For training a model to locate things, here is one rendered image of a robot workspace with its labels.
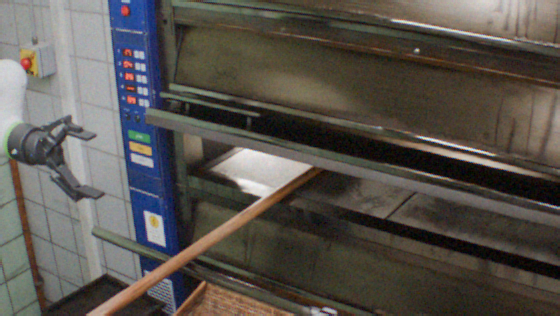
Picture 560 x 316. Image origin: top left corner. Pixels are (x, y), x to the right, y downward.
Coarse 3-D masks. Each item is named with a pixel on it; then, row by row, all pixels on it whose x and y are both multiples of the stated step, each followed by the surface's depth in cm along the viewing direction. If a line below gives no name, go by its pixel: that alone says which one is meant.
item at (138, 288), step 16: (304, 176) 231; (272, 192) 222; (288, 192) 225; (256, 208) 215; (224, 224) 207; (240, 224) 210; (208, 240) 201; (176, 256) 194; (192, 256) 196; (160, 272) 189; (128, 288) 182; (144, 288) 184; (112, 304) 177
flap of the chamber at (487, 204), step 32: (192, 128) 211; (256, 128) 212; (288, 128) 214; (320, 160) 191; (384, 160) 191; (416, 160) 193; (448, 192) 173; (512, 192) 173; (544, 192) 174; (544, 224) 161
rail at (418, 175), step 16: (160, 112) 217; (176, 112) 215; (208, 128) 208; (224, 128) 205; (240, 128) 203; (272, 144) 198; (288, 144) 195; (304, 144) 193; (336, 160) 188; (352, 160) 186; (368, 160) 183; (400, 176) 179; (416, 176) 177; (432, 176) 175; (464, 192) 171; (480, 192) 169; (496, 192) 167; (528, 208) 163; (544, 208) 161
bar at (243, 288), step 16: (112, 240) 210; (128, 240) 208; (144, 256) 205; (160, 256) 201; (192, 272) 196; (208, 272) 194; (240, 288) 188; (256, 288) 187; (272, 304) 183; (288, 304) 181; (304, 304) 180
